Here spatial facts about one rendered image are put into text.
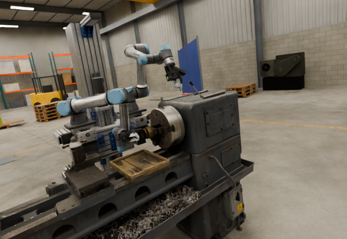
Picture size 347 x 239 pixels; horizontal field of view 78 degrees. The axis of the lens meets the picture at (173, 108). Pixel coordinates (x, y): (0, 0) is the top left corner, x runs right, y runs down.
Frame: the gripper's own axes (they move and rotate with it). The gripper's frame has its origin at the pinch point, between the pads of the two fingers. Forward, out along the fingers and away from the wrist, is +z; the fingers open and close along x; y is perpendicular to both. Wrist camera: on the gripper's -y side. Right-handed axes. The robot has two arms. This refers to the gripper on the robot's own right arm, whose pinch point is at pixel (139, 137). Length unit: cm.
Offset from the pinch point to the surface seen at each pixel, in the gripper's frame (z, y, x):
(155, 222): 21, 9, -50
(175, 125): 12.1, -24.1, 3.9
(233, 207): 24, -65, -78
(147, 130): -0.6, -7.7, 2.8
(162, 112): 4.5, -19.8, 14.2
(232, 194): 23, -65, -66
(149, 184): 12.0, 4.0, -29.5
